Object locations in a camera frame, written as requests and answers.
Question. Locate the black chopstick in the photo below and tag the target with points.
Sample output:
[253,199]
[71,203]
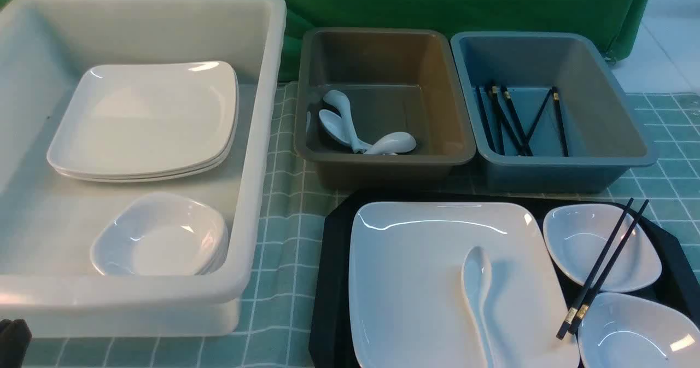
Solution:
[615,258]
[577,303]

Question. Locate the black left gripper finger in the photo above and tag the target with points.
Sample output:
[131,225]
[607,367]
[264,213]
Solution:
[15,339]

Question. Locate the stacked white bowls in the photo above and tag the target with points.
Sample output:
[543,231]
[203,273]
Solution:
[161,234]

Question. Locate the teal checkered tablecloth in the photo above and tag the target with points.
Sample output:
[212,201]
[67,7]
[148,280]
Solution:
[277,304]

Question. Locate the white ceramic spoon right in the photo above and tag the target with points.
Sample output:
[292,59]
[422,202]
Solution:
[393,143]

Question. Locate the white ceramic spoon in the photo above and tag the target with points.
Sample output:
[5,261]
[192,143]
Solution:
[341,102]
[393,143]
[332,124]

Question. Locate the white ceramic spoon middle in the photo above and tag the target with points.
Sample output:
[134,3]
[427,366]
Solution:
[332,124]

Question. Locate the blue-grey plastic bin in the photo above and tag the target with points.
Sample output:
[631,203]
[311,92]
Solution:
[605,138]

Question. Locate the white bowl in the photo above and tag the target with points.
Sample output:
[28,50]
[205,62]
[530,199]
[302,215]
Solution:
[621,330]
[576,234]

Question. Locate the large white plastic tub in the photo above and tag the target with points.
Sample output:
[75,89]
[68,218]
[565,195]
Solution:
[105,101]

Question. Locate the brown plastic bin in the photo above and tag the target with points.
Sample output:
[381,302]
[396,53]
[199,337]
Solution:
[395,80]

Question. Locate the black serving tray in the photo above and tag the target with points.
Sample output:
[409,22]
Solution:
[330,342]

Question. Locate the lower stacked white plates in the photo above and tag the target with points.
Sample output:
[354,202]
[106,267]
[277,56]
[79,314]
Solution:
[164,174]

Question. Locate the large white rice plate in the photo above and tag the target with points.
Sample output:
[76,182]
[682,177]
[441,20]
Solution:
[406,297]

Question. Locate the top white square plate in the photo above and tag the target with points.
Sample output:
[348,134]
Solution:
[147,119]

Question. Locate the white ceramic spoon upper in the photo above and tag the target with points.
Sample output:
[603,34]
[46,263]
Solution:
[341,102]

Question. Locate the black chopsticks in bin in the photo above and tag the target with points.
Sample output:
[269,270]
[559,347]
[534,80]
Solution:
[499,118]

